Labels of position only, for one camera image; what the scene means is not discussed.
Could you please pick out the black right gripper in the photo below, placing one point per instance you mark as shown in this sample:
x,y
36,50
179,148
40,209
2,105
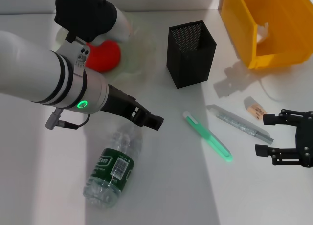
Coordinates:
x,y
306,137

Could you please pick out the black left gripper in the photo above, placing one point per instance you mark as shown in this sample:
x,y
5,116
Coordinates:
x,y
119,105

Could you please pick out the beige eraser white sleeve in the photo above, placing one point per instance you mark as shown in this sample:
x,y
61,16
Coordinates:
x,y
256,108

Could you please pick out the silver glitter pen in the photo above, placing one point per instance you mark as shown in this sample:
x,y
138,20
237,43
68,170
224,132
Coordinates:
x,y
234,123

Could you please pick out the green white pen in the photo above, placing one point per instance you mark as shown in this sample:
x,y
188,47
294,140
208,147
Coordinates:
x,y
207,137

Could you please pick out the clear water bottle green label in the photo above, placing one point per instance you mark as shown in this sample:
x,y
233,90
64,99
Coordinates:
x,y
112,166

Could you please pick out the white paper ball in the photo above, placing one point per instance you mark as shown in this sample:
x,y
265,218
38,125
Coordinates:
x,y
264,31

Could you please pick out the black mesh pen holder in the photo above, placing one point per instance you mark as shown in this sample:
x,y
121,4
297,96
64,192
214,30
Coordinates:
x,y
190,63

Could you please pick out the green glass fruit plate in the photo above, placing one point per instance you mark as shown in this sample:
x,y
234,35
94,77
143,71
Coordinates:
x,y
141,51

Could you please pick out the yellow plastic bin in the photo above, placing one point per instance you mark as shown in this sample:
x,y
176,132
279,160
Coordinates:
x,y
244,27

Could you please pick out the left wrist camera unit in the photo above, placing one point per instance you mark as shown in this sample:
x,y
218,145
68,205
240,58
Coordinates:
x,y
83,12

